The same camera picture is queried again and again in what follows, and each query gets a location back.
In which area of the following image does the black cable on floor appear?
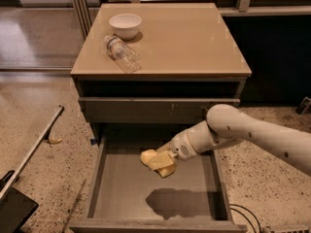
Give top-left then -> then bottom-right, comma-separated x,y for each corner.
228,203 -> 262,233

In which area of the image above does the white ceramic bowl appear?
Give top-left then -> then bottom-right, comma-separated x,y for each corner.
109,14 -> 142,40

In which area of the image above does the grey drawer cabinet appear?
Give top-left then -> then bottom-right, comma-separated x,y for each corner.
69,2 -> 253,233

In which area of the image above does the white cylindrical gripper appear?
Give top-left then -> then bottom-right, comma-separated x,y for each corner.
147,119 -> 241,171

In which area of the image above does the closed grey upper drawer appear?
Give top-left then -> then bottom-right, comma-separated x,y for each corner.
79,97 -> 240,124

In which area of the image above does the black case on floor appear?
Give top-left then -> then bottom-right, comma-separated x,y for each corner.
0,170 -> 39,233

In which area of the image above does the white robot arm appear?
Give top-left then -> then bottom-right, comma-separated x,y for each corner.
141,104 -> 311,177

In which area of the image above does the clear plastic water bottle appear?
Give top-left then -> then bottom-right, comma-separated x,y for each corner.
104,36 -> 142,74

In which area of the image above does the metal table frame edge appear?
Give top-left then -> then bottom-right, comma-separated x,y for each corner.
0,105 -> 65,202

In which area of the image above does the yellow sponge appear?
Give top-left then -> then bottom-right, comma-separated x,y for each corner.
140,150 -> 177,178

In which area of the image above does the white power strip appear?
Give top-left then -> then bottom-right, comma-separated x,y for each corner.
262,224 -> 311,233

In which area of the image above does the open grey drawer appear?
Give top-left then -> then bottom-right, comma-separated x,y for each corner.
69,139 -> 247,233

